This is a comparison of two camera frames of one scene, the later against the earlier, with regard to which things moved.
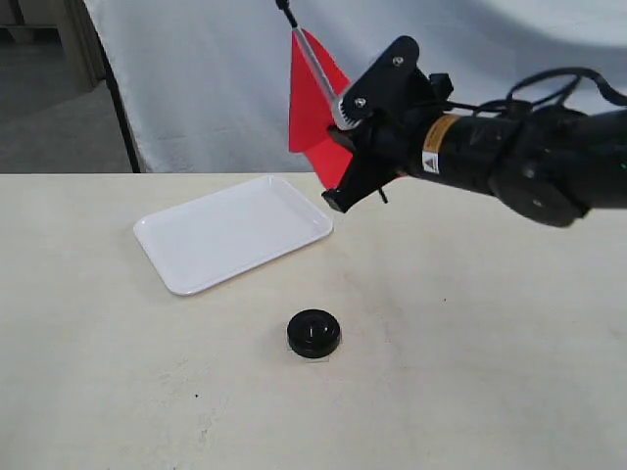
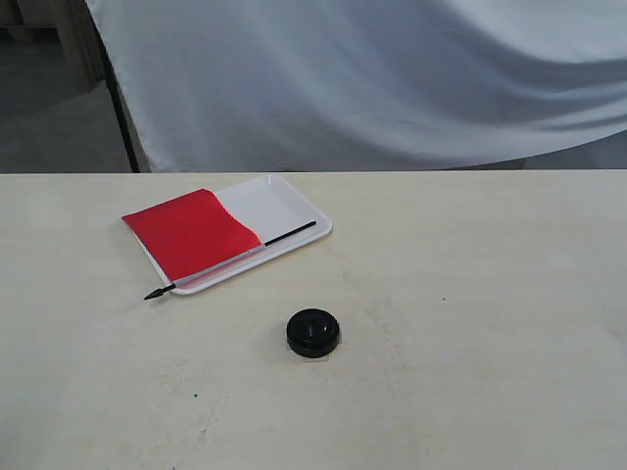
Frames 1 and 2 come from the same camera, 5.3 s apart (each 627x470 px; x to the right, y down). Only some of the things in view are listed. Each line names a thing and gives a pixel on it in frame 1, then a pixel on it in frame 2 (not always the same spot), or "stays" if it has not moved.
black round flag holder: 313,333 stays
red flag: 315,80 to 193,233
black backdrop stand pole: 112,76 stays
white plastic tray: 206,240 stays
